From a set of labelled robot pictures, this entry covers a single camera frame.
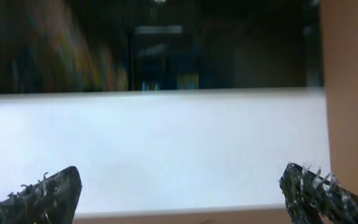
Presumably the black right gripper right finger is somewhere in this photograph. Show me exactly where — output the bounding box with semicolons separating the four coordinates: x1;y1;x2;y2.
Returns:
280;163;358;224

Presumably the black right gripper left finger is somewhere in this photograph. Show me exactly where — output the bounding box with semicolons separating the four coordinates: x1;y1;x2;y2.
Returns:
0;166;82;224

